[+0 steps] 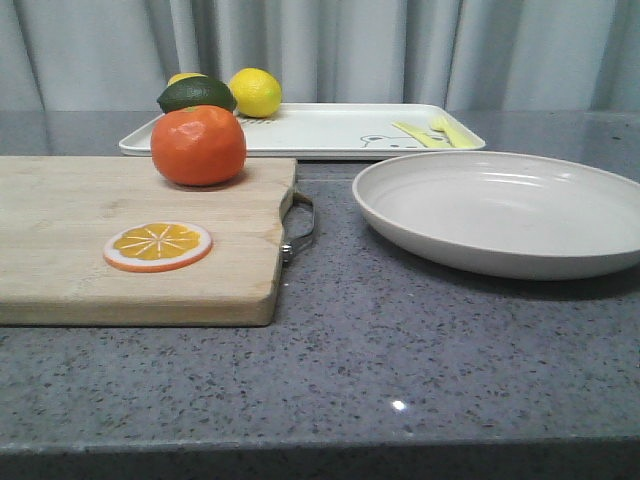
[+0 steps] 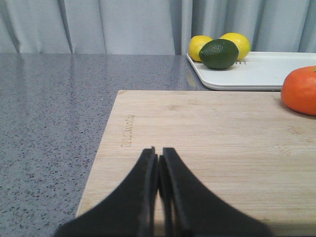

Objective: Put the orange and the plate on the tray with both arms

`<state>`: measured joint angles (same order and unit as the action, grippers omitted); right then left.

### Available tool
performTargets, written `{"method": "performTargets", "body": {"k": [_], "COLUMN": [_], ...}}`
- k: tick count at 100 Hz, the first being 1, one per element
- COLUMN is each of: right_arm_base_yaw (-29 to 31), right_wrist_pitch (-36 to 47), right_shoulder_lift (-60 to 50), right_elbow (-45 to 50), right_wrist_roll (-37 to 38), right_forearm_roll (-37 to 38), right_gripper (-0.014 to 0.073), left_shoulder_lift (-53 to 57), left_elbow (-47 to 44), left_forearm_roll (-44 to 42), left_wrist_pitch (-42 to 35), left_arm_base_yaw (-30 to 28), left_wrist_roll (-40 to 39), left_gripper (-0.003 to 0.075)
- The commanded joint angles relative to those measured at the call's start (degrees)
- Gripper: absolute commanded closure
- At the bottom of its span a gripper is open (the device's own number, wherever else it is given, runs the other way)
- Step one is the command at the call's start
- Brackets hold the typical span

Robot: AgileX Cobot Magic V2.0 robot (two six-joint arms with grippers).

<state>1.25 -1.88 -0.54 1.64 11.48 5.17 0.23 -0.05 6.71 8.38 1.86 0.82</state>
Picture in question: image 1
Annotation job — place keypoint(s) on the yellow plastic knife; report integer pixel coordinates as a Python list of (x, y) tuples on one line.
[(421, 136)]

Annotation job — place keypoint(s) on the whole orange fruit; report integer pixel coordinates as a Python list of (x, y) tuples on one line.
[(198, 146)]

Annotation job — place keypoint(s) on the orange slice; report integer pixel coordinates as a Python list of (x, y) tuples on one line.
[(157, 247)]

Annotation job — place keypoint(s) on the yellow plastic fork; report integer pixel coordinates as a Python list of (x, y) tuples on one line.
[(456, 138)]

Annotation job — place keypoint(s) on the dark green lime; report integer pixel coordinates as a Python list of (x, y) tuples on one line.
[(196, 90)]

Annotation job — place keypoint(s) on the beige round plate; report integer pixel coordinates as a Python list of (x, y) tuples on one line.
[(504, 214)]

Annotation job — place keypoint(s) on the metal cutting board handle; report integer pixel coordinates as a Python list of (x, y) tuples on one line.
[(299, 233)]

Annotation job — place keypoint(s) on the yellow lemon behind lime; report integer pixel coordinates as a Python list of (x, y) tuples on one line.
[(183, 76)]

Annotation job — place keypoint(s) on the white bear-print tray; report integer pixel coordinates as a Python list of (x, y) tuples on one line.
[(344, 131)]

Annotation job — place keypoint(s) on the wooden cutting board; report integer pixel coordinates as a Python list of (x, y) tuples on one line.
[(57, 214)]

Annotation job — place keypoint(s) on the grey curtain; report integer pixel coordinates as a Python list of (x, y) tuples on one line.
[(461, 55)]

